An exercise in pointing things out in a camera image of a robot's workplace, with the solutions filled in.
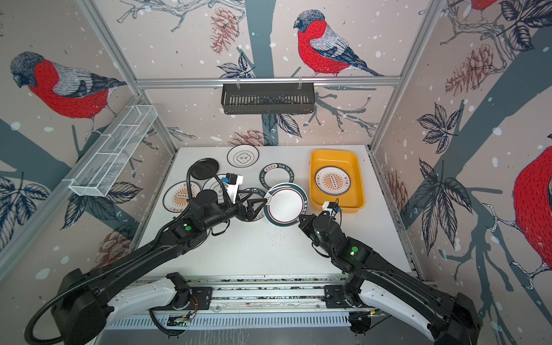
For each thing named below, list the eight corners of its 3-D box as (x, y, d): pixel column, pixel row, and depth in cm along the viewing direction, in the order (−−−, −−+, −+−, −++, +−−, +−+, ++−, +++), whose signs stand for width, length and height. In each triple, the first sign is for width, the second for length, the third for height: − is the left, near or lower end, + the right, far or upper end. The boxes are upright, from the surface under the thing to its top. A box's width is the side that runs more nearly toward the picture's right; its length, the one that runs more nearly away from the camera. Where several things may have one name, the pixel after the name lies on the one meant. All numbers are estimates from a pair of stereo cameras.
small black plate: (191, 180, 111) (189, 176, 108) (197, 161, 119) (196, 157, 117) (215, 180, 111) (214, 176, 108) (220, 161, 119) (219, 157, 117)
